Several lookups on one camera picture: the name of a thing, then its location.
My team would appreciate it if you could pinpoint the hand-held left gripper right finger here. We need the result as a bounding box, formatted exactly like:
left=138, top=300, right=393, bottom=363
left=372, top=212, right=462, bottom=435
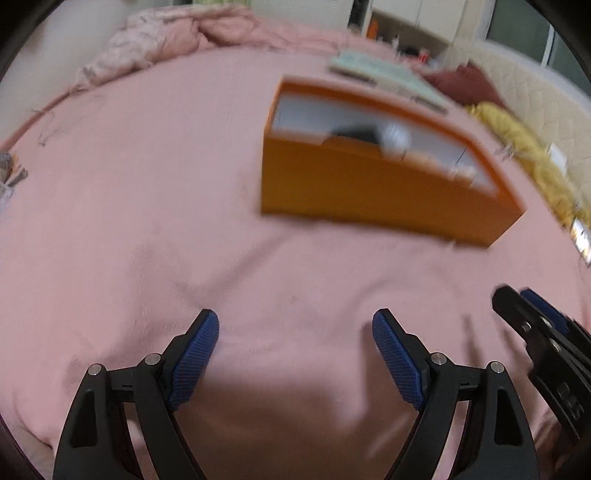
left=372, top=308, right=541, bottom=480

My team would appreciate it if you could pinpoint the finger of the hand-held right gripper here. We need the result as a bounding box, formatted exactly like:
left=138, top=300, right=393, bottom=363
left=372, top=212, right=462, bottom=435
left=519, top=288, right=591, bottom=344
left=492, top=285, right=578, bottom=370

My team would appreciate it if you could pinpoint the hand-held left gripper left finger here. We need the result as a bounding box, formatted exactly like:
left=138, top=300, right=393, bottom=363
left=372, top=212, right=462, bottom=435
left=53, top=309, right=220, bottom=480

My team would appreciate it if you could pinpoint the orange cardboard box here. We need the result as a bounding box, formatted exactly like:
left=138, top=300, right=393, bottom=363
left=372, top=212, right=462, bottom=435
left=261, top=76, right=527, bottom=250

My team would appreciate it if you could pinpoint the black marbled pouch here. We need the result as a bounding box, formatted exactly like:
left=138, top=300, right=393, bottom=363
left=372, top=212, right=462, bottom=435
left=329, top=124, right=385, bottom=147

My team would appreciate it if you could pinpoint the pink bed sheet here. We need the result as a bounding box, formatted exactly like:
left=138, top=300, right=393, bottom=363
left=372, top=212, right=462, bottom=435
left=0, top=28, right=591, bottom=480

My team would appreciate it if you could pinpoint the yellow cloth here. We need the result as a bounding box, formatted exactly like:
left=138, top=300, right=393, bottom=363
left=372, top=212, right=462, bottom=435
left=465, top=102, right=583, bottom=228

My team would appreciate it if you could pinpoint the cream quilted headboard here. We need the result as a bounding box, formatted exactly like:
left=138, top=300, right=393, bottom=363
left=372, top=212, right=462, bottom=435
left=466, top=39, right=591, bottom=201

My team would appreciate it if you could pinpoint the dark red pillow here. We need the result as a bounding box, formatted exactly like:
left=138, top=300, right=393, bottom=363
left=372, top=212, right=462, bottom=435
left=422, top=62, right=509, bottom=110

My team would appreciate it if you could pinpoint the grey cloth item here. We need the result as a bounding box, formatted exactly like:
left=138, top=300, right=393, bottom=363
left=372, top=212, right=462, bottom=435
left=0, top=151, right=29, bottom=200

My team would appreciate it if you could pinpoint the glass window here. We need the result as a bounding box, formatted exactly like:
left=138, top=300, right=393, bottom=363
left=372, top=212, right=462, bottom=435
left=485, top=0, right=570, bottom=70

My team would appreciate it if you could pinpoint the pale green booklet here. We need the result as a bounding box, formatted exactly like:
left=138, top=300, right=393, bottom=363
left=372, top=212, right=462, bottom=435
left=329, top=50, right=448, bottom=114

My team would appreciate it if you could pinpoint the crumpled pink duvet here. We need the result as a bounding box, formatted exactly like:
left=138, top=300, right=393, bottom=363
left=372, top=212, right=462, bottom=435
left=78, top=4, right=356, bottom=90

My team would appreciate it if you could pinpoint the thin cord necklace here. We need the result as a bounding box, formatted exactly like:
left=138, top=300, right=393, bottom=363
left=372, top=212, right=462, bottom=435
left=31, top=107, right=63, bottom=148

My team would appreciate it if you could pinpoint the white wall cabinet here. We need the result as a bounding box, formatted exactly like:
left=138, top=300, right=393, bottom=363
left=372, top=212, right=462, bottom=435
left=350, top=0, right=491, bottom=61

